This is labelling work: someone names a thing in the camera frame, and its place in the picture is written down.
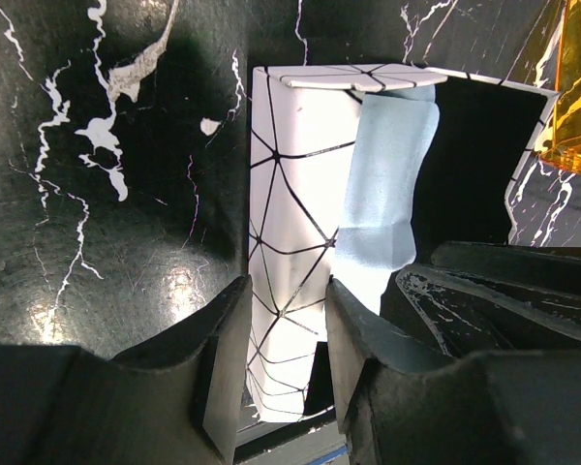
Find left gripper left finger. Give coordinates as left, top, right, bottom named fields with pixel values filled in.
left=0, top=276, right=252, bottom=464

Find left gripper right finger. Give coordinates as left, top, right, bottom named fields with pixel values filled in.
left=326, top=280, right=581, bottom=464

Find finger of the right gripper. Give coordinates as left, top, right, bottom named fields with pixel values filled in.
left=381, top=241, right=581, bottom=357

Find light blue cleaning cloth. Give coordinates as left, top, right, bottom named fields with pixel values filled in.
left=331, top=86, right=441, bottom=316

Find white geometric glasses case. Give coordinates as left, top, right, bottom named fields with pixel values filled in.
left=246, top=63, right=558, bottom=422

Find amber sunglasses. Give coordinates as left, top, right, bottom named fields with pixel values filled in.
left=534, top=1, right=581, bottom=175

